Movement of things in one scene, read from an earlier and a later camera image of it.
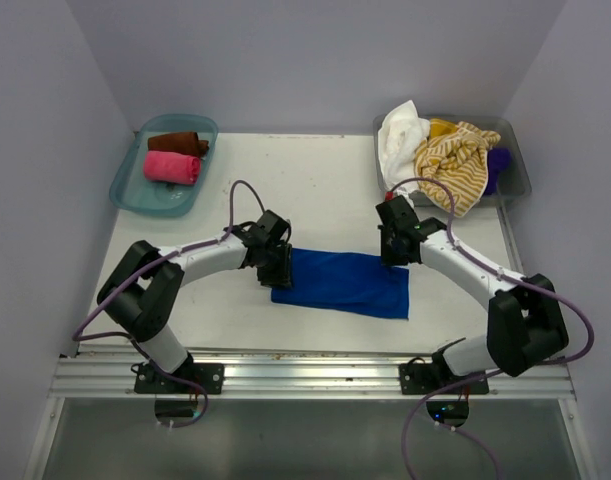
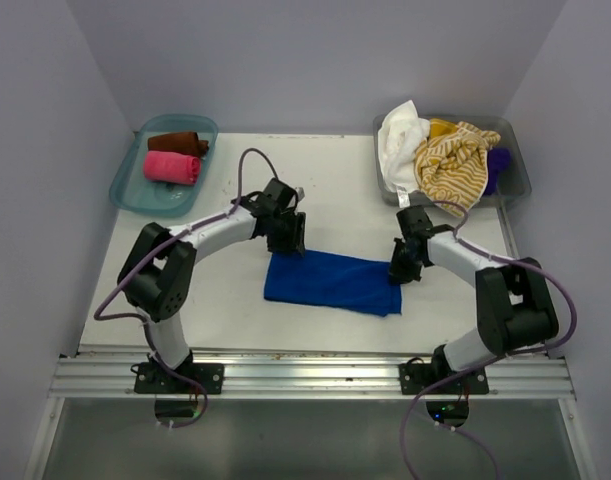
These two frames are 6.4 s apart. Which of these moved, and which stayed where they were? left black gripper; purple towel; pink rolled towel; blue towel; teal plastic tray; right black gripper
Moved: left black gripper; right black gripper
Stayed: teal plastic tray; purple towel; pink rolled towel; blue towel
